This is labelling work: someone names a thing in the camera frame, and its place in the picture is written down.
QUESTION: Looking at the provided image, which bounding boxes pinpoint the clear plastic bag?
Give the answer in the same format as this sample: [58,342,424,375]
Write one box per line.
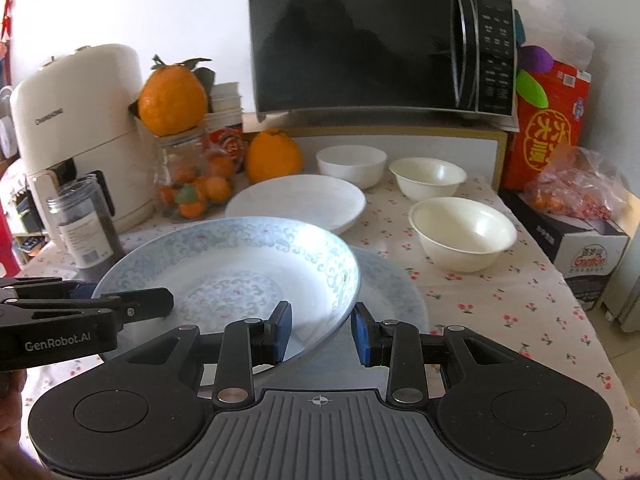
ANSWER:
[512,0,596,68]

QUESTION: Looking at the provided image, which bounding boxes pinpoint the black and white cardboard box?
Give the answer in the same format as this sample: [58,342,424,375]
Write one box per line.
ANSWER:
[500,187,631,311]

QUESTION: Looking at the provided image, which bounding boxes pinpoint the red snack canister purple lid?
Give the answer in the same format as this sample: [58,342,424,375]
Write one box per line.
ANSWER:
[501,60,593,191]

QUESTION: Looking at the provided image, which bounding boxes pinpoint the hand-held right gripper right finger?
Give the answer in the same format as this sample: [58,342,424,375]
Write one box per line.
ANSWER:
[350,302,531,406]

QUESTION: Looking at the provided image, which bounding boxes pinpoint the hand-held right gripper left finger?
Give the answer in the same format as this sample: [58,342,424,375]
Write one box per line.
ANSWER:
[107,301,293,408]

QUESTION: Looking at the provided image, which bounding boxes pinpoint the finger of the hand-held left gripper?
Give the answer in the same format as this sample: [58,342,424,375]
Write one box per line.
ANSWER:
[0,276,98,302]
[65,287,175,331]

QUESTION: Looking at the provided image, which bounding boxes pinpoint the plastic bag of small oranges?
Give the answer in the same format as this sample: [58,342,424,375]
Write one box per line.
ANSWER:
[522,147,632,221]

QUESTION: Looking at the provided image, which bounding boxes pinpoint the pile of small oranges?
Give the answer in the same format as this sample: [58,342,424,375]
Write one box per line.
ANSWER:
[159,155,236,221]

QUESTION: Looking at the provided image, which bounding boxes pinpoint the black microwave oven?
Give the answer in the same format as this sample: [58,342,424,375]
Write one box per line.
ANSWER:
[247,0,518,117]

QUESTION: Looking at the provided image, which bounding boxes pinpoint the cream air fryer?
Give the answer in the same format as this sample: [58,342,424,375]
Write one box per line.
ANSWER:
[9,44,156,256]

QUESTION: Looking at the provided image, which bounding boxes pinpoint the white bowl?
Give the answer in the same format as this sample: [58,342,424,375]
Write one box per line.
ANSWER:
[389,156,468,201]
[315,145,388,191]
[408,196,518,274]

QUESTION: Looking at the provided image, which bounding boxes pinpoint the blue patterned plate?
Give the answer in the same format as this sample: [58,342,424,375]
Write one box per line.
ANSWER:
[300,246,430,361]
[92,216,361,361]

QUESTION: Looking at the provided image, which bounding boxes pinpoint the white plate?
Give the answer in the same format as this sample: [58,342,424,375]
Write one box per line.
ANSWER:
[224,174,367,235]

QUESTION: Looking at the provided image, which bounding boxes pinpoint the clear canister with dark contents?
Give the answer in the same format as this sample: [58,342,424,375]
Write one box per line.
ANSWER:
[46,174,126,283]

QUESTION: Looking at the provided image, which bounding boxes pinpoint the orange with stem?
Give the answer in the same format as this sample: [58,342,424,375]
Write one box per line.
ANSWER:
[244,129,304,184]

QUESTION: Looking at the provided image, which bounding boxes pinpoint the large orange with leaves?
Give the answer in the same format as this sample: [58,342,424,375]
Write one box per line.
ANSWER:
[131,55,216,137]

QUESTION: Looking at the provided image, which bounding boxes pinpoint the floral tablecloth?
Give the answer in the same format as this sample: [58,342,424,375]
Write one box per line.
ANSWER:
[0,165,631,480]

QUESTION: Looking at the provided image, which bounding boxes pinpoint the stack of white paper bowls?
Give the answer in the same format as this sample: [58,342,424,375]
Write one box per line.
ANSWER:
[207,81,244,133]

